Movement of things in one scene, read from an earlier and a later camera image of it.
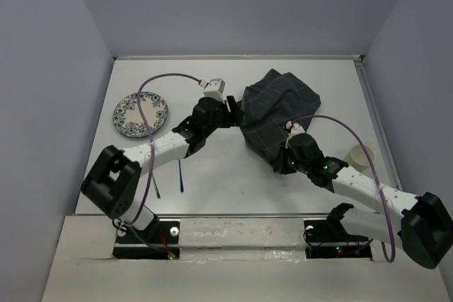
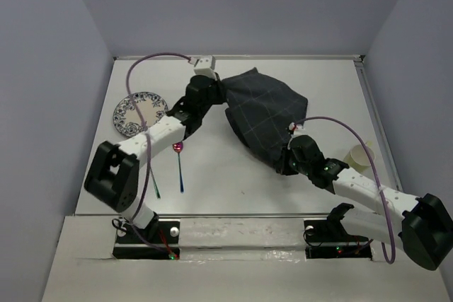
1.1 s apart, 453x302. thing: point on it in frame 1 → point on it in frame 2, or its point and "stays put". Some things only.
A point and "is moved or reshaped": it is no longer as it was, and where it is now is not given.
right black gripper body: [287, 163] stays put
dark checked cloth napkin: [269, 105] is moved or reshaped
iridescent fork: [158, 194] stays put
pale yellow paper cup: [357, 158] stays put
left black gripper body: [221, 119] → [215, 95]
